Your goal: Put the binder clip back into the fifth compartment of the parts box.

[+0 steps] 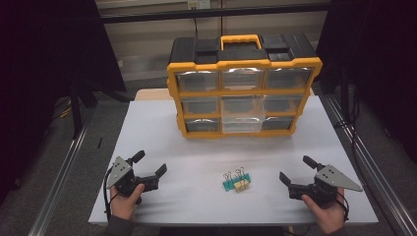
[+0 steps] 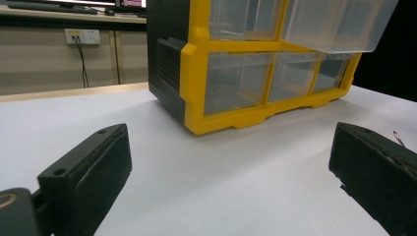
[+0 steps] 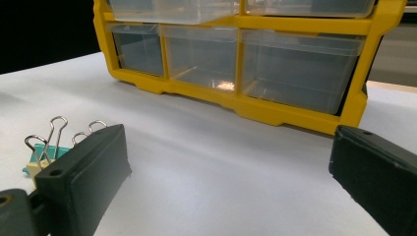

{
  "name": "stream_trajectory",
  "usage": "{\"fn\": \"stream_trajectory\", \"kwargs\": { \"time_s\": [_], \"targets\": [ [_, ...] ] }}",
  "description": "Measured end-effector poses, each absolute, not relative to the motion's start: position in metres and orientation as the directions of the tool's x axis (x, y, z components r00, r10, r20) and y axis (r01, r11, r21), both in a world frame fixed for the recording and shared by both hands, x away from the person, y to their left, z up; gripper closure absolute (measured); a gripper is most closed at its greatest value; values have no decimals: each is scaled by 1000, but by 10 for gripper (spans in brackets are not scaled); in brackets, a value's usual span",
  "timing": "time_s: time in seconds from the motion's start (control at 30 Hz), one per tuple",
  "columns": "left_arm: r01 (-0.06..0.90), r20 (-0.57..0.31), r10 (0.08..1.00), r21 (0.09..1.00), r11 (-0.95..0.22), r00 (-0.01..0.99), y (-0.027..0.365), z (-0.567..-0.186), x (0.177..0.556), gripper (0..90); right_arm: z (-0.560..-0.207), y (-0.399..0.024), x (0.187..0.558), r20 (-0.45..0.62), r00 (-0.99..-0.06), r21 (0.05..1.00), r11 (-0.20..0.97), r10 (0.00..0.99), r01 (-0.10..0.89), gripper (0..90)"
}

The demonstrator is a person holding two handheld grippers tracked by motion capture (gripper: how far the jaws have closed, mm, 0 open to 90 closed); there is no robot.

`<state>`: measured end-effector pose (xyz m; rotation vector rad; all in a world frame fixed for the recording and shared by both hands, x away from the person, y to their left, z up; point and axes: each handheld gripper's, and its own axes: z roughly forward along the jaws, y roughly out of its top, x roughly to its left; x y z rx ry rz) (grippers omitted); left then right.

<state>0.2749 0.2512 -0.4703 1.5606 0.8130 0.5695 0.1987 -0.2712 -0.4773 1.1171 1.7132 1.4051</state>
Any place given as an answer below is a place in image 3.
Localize yellow black drawer organizer cabinet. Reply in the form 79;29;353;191
92;0;408;137

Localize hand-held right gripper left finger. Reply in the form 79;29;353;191
33;123;133;236

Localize teal binder clip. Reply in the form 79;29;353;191
22;115;72;175

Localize cream binder clip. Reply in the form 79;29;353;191
24;134;54;189

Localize clear plastic drawer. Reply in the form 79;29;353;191
107;23;165;78
107;0;241;26
241;29;367;116
160;25;239;92
244;0;377;20

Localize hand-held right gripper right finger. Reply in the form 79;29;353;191
328;125;417;236

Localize binder clip silver wire handles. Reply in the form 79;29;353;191
71;120;108;148

